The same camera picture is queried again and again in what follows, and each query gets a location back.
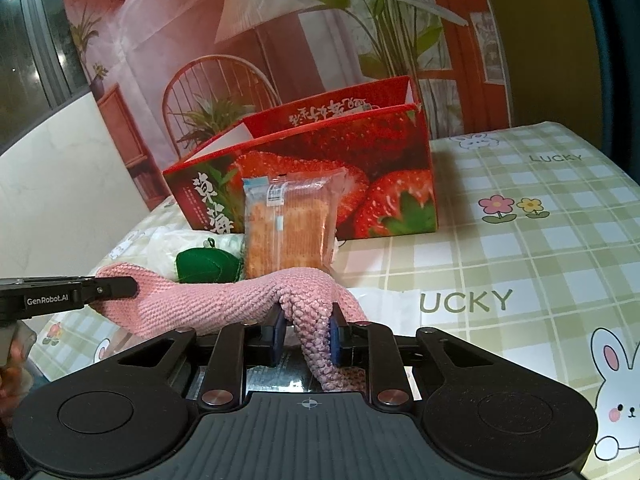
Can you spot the window with dark frame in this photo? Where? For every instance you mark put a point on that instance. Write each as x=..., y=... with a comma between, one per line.
x=40, y=67

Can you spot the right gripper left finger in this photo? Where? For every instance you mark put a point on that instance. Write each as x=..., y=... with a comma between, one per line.
x=238, y=347

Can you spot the green felt pouch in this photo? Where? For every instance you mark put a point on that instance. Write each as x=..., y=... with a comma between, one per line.
x=208, y=264

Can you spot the white green tissue pack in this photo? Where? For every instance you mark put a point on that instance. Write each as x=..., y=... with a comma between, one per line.
x=165, y=245

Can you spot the pink knitted cloth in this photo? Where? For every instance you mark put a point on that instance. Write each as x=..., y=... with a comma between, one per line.
x=305, y=295

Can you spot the orange snack cracker packet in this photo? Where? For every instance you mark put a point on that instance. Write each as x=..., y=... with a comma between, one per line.
x=290, y=221

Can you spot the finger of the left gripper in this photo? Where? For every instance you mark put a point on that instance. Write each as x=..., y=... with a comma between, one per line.
x=95, y=289

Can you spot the printed room scene backdrop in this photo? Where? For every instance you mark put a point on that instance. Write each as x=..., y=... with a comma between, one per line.
x=167, y=74

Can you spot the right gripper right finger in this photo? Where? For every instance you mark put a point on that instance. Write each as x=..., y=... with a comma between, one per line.
x=381, y=354

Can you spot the person's left hand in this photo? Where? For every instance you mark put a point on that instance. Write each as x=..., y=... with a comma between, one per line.
x=16, y=343

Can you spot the red strawberry cardboard box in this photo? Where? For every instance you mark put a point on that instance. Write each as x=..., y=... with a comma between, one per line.
x=374, y=134

